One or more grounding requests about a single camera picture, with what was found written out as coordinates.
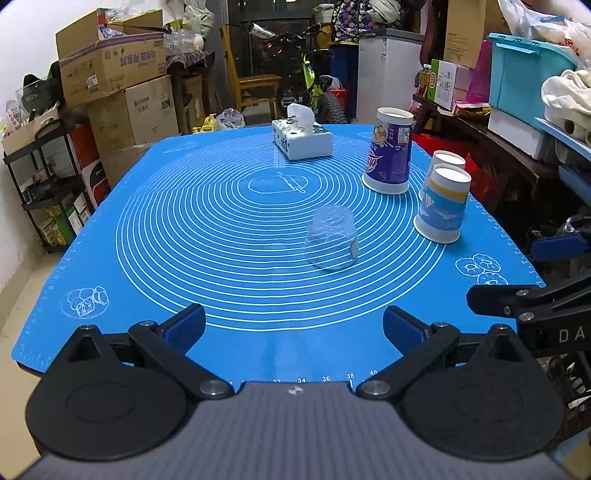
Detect crumpled plastic bag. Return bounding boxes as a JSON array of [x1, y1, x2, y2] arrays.
[[215, 107, 246, 131]]

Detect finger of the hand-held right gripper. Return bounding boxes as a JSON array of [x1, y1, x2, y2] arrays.
[[530, 232, 591, 263], [466, 272, 591, 324]]

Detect white cloth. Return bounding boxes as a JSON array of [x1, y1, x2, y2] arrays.
[[540, 69, 591, 121]]

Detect black metal shelf rack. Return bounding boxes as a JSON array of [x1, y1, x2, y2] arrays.
[[2, 117, 101, 254]]

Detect wooden chair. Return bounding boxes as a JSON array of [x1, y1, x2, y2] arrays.
[[219, 24, 283, 126]]

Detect green and white box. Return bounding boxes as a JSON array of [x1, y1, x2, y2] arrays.
[[427, 59, 472, 112]]

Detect large plain cardboard box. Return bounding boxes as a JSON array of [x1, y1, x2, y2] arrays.
[[87, 75, 180, 149]]

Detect dark wooden side table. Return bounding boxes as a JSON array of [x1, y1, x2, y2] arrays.
[[411, 93, 571, 243]]

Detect pink packet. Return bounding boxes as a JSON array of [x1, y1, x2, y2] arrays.
[[465, 39, 493, 105]]

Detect patterned purple cloth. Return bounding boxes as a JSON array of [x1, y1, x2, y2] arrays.
[[330, 0, 385, 44]]

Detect clear plastic bottles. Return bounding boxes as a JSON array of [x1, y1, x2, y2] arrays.
[[163, 28, 206, 55]]

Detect white plastic bag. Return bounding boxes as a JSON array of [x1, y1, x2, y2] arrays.
[[498, 0, 591, 52]]

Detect red and white box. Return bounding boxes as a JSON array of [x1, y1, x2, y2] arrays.
[[68, 124, 112, 206]]

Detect white tissue box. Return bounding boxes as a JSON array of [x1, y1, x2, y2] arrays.
[[271, 104, 334, 161]]

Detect white paper cup behind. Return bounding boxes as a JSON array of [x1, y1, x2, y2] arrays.
[[418, 150, 467, 201]]

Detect white foam box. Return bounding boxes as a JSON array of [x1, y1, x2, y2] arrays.
[[487, 108, 560, 161]]

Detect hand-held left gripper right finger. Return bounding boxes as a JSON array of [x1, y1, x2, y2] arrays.
[[356, 305, 532, 400]]

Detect tall brown cardboard box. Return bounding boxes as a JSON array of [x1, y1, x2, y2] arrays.
[[443, 0, 500, 70]]

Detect blue and yellow paper cup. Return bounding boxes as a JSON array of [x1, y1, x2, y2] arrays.
[[413, 165, 472, 244]]

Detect black and green bicycle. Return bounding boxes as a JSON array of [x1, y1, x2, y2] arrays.
[[248, 21, 348, 126]]

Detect blue silicone baking mat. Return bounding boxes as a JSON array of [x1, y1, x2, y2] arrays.
[[11, 122, 546, 402]]

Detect open printed cardboard box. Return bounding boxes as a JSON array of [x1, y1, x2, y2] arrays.
[[55, 8, 168, 110]]

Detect light blue storage bin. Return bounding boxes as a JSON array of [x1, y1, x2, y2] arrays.
[[487, 32, 581, 129]]

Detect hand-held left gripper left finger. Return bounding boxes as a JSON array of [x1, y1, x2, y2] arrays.
[[62, 304, 235, 401]]

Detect tall purple paper cup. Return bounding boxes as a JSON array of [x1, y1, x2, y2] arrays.
[[361, 107, 414, 195]]

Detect white chest freezer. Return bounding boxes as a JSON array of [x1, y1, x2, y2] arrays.
[[355, 28, 426, 125]]

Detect clear plastic cup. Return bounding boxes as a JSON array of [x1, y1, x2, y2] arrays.
[[304, 205, 360, 271]]

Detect black helmet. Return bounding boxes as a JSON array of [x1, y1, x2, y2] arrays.
[[21, 73, 64, 116]]

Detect yellow toy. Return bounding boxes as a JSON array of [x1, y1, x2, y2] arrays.
[[191, 113, 219, 134]]

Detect small cardboard box with handle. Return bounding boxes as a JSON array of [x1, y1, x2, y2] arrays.
[[1, 107, 62, 156]]

